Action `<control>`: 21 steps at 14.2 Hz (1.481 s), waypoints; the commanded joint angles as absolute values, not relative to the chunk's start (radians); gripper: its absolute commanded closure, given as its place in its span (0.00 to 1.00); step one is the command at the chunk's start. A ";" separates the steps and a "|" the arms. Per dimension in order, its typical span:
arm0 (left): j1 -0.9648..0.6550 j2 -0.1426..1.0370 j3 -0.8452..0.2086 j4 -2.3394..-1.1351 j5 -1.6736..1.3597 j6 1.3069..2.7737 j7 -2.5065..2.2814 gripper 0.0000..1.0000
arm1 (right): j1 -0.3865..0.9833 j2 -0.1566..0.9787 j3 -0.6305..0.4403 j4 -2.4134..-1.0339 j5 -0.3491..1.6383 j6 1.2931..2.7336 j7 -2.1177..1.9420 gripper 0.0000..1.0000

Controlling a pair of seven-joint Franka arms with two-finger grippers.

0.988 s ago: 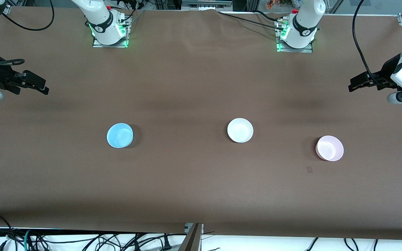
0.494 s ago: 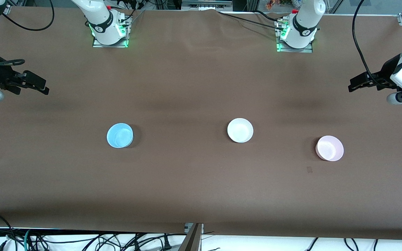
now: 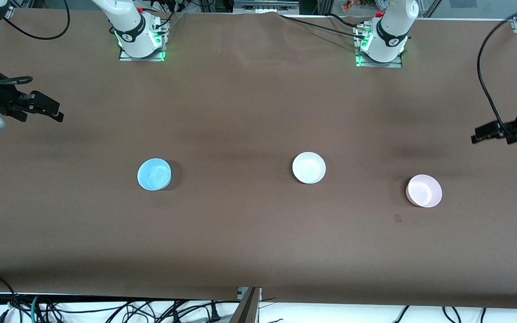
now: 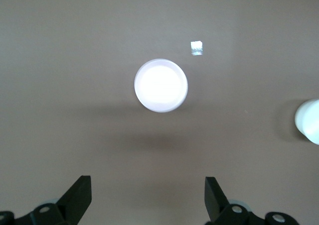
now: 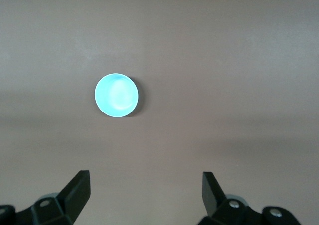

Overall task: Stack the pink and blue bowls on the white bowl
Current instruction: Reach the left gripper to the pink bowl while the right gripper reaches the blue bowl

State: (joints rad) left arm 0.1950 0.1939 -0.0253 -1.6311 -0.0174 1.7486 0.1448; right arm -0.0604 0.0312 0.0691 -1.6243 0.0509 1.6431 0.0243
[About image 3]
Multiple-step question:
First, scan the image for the pink bowl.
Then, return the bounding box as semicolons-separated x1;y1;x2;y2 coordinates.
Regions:
406;174;443;208

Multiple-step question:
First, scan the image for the blue bowl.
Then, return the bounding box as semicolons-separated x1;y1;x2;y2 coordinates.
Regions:
137;158;172;191

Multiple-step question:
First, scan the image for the white bowl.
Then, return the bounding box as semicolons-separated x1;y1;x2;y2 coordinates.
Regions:
292;152;326;184

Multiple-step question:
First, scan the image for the brown table cover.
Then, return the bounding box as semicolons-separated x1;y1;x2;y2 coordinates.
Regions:
0;8;517;310

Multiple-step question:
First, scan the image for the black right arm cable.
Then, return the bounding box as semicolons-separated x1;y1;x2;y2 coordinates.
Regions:
0;0;70;87

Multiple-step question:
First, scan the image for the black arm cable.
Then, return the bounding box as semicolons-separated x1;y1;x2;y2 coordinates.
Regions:
0;0;70;87
477;7;517;135

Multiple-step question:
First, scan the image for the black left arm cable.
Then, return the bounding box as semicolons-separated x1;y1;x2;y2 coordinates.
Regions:
477;7;517;135

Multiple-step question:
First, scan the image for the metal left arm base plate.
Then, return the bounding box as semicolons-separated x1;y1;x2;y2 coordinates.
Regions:
355;25;403;69

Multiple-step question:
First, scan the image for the black cable on cover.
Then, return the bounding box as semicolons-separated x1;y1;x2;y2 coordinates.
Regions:
325;13;363;27
280;15;361;38

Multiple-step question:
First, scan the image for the aluminium frame rail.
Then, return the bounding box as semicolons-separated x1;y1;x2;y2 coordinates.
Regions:
233;0;300;14

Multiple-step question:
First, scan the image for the dark brown post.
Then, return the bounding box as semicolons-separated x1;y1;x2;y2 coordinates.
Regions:
229;288;260;323

